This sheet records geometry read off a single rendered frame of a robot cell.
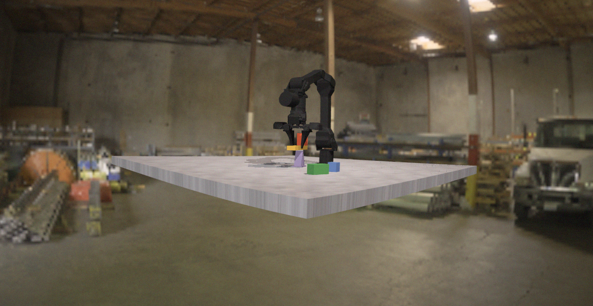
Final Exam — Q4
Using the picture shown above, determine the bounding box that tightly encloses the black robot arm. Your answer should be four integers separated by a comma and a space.
279, 70, 338, 164

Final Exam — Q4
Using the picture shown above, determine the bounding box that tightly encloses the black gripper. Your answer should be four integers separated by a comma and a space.
273, 108, 322, 148

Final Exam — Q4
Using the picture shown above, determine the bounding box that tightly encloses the blue cube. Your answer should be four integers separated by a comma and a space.
328, 162, 340, 172

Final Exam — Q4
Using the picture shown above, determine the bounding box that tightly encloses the green rectangular block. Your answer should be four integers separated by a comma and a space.
307, 164, 329, 175

